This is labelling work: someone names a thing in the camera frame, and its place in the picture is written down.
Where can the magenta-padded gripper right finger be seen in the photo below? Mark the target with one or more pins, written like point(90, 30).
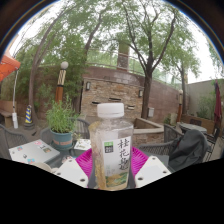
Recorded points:
point(150, 170)

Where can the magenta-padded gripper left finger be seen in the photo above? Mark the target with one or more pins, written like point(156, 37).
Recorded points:
point(71, 172)

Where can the clear white-capped drink bottle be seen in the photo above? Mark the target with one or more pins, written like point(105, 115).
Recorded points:
point(111, 146)

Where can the white cup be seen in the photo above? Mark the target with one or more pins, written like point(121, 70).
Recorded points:
point(42, 166)

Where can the white booklet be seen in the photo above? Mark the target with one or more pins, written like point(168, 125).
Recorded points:
point(82, 144)

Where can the dark wicker chair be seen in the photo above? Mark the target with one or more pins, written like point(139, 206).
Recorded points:
point(11, 141)
point(81, 128)
point(171, 133)

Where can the grey laptop with stickers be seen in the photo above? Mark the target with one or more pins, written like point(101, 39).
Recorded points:
point(33, 150)

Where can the dark grey jacket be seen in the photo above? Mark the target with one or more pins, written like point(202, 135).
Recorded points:
point(188, 146)

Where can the green plant in teal pot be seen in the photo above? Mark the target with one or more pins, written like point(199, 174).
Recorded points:
point(61, 125)

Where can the round grey patio table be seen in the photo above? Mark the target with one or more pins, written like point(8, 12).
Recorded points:
point(191, 127)

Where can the blue yellow striped cone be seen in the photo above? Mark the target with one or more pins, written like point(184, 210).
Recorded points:
point(29, 116)

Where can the large dark-trunked tree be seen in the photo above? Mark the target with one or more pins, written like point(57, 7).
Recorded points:
point(146, 90)

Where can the white pole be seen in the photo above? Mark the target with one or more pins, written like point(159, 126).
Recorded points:
point(15, 113)

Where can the folded maroon parasol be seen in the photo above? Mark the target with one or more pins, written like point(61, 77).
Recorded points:
point(218, 103)

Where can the leaning thin-trunked tree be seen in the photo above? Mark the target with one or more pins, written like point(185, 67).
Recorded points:
point(33, 83)

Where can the orange canopy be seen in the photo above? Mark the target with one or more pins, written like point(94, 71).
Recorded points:
point(7, 66)

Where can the striped post with globe lamp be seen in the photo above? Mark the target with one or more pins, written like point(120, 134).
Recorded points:
point(61, 83)

